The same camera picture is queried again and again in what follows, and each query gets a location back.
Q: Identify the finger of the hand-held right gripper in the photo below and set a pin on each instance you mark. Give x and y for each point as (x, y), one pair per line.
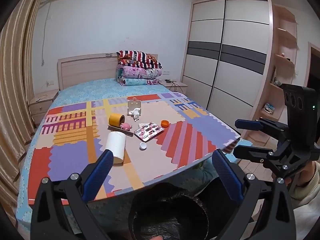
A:
(250, 152)
(241, 123)

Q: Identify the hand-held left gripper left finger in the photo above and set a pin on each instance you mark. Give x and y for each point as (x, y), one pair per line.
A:
(100, 172)

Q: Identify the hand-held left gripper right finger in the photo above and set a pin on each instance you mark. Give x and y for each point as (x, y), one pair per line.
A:
(226, 172)

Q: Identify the white paper roll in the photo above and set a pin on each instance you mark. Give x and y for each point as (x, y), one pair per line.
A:
(115, 146)

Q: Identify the white bottle cap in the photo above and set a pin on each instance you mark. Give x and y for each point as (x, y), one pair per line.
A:
(143, 146)

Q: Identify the pill blister pack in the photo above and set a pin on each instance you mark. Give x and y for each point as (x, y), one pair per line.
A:
(148, 132)

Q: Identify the black trash bin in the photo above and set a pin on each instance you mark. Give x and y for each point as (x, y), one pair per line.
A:
(170, 220)

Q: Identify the orange bottle cap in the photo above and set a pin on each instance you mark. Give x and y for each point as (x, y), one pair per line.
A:
(165, 123)

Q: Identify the person's right forearm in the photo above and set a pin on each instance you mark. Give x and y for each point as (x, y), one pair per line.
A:
(312, 190)

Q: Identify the person's right hand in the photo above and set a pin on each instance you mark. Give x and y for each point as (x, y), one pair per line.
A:
(303, 175)

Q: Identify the green item under mat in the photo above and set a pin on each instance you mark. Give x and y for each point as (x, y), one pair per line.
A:
(201, 166)

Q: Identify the blue white shelf item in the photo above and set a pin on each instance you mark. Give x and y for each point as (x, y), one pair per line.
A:
(268, 108)

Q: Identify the colourful foam mat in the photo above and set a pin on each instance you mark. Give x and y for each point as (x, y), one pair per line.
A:
(190, 142)

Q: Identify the pink toy pig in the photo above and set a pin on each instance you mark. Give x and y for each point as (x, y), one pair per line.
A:
(125, 126)

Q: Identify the yellow tape roll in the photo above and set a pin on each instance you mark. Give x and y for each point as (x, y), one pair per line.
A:
(115, 120)

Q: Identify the corner shelf unit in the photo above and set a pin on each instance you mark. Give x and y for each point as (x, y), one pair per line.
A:
(285, 62)

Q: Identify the crumpled white tissue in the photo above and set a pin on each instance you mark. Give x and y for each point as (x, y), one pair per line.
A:
(136, 113)

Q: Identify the sliding door wardrobe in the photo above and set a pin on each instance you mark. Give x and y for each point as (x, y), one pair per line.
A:
(225, 55)

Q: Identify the light wooden nightstand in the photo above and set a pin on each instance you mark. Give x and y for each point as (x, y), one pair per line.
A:
(41, 105)
(181, 85)

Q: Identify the white plastic holder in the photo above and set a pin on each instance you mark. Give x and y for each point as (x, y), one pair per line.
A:
(133, 103)

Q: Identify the person's white garment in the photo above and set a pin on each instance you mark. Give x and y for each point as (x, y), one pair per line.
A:
(308, 223)

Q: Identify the wooden bed headboard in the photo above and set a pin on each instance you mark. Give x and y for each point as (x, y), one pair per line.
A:
(85, 70)

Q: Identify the folded floral quilt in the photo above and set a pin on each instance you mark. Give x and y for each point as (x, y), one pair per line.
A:
(140, 76)

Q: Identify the beige striped curtain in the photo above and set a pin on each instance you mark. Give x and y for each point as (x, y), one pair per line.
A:
(17, 80)

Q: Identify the wooden door frame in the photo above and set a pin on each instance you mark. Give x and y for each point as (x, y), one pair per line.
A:
(310, 65)

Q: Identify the wall socket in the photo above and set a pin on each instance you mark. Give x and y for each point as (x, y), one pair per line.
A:
(51, 82)
(166, 73)

